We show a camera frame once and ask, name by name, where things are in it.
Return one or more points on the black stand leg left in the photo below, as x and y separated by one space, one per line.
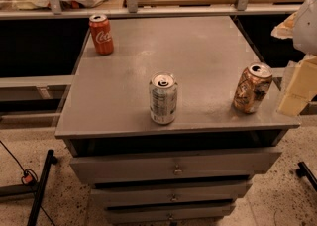
31 184

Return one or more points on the grey drawer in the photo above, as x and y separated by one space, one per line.
174 165
169 213
170 193

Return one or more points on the black stand leg right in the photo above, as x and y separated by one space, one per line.
304 171

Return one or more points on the grey drawer cabinet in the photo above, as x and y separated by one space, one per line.
152 128

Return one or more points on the top grey drawer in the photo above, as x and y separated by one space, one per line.
174 165

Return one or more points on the black stand leg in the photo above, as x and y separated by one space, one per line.
31 184
304 171

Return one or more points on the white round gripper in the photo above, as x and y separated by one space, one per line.
307 29

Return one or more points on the red coke can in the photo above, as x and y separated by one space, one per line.
100 32

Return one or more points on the middle grey drawer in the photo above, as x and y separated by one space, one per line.
170 193

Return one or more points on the orange patterned soda can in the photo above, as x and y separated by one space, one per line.
252 87

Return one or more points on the grey metal railing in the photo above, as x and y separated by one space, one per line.
157 8

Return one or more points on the silver green 7up can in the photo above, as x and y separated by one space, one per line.
163 98

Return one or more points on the bottom grey drawer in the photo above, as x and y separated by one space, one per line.
169 213

